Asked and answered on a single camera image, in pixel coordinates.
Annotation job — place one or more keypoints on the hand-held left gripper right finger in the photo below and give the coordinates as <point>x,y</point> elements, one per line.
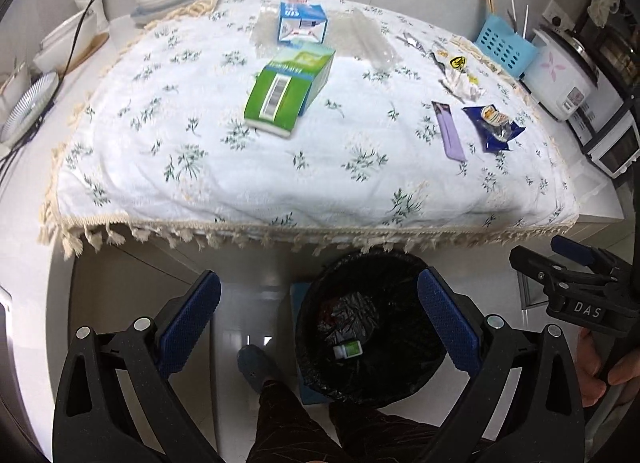
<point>445,323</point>

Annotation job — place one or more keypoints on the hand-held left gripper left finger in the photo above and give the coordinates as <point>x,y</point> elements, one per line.
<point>190,323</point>

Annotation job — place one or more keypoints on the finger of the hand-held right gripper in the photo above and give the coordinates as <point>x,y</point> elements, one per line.
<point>572,249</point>
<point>535,265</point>

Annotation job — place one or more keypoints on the black trash bin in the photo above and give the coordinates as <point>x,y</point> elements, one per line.
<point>350,273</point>

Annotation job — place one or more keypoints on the yellow white snack wrapper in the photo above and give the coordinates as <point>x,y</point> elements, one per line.
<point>457,75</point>

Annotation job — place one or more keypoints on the person's right hand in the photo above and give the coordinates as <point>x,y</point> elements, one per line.
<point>592,363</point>

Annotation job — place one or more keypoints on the grey slipper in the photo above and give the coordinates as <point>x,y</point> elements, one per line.
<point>257,368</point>

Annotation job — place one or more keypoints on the crumpled silver wrapper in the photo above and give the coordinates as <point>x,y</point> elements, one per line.
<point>350,313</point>

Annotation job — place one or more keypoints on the small green white bottle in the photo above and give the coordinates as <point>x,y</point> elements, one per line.
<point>347,350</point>

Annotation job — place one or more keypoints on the teal box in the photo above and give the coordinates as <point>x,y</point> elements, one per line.
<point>300,303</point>

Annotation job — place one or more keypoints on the white black appliance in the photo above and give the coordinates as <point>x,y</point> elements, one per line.
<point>615,143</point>

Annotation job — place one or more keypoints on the person's right leg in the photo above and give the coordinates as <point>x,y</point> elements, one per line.
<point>390,435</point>

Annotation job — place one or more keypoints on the person's leg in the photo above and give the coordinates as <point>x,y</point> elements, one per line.
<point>285,423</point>
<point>390,435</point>

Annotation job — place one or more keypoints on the person's left leg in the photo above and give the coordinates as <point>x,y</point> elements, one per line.
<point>285,423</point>

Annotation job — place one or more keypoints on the dark blue snack wrapper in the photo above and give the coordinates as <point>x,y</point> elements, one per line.
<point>492,128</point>

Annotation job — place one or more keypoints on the floral white tablecloth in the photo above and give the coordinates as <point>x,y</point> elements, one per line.
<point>225,183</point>

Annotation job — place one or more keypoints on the purple wrapper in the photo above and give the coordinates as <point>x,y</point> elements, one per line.
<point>450,130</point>

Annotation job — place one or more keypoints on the white rice cooker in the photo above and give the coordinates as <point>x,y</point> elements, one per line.
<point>560,73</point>

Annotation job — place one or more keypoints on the light blue plastic basket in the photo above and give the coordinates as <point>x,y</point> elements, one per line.
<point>505,45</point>

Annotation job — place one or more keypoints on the white sticks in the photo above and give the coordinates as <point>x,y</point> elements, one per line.
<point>524,20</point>

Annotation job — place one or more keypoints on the green carton box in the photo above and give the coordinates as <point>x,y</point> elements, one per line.
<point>287,88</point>

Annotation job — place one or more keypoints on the white desk fan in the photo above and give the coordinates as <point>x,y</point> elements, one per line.
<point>27,110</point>

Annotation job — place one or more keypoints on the large clear plastic bag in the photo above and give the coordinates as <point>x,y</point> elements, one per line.
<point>372,40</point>

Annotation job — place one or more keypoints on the small clear plastic wrapper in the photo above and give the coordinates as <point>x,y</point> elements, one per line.
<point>262,33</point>

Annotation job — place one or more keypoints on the stack of white dishes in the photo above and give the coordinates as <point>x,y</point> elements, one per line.
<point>60,43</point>

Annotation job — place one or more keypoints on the blue rimmed plate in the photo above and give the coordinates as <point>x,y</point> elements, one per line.
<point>150,15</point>

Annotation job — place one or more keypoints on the blue white carton box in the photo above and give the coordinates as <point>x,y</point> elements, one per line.
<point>300,20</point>

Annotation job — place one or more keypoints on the white wall socket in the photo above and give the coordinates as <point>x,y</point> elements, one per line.
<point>557,15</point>

